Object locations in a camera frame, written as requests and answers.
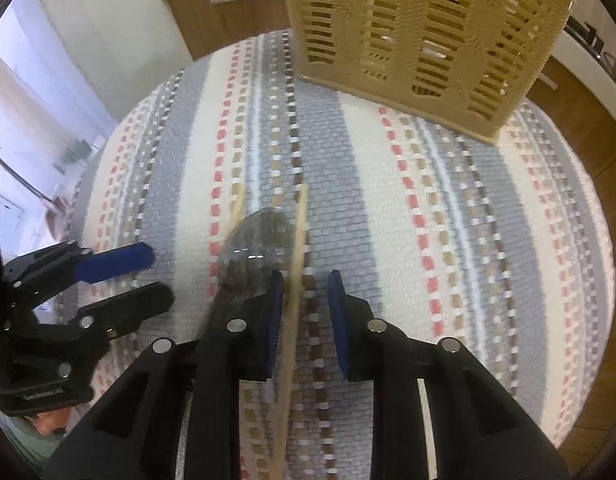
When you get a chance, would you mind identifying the striped woven table mat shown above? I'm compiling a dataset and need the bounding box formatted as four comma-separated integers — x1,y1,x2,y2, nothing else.
53,30,616,480

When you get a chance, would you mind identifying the person's left forearm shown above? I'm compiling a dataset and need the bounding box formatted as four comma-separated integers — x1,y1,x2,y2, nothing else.
0,412,64,468

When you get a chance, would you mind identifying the long-handled broom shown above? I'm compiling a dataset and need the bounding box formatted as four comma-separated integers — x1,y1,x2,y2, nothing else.
0,160,79,243

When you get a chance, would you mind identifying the clear plastic spoon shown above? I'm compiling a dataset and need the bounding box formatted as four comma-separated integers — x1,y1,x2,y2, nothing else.
208,210,293,341

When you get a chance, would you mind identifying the yellow plastic slotted basket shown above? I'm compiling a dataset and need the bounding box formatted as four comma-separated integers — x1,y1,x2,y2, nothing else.
278,0,574,147

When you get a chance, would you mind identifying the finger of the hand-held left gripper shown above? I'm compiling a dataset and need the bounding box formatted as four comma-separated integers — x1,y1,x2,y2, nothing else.
77,281,177,347
2,240,157,294

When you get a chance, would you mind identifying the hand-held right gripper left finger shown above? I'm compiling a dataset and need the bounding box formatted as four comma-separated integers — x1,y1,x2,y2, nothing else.
42,269,286,480

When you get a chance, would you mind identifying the person's left hand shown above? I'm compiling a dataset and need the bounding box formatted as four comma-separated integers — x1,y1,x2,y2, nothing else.
33,407,72,436

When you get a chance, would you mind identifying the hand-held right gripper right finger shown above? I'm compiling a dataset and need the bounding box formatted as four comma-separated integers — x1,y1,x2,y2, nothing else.
328,269,571,480

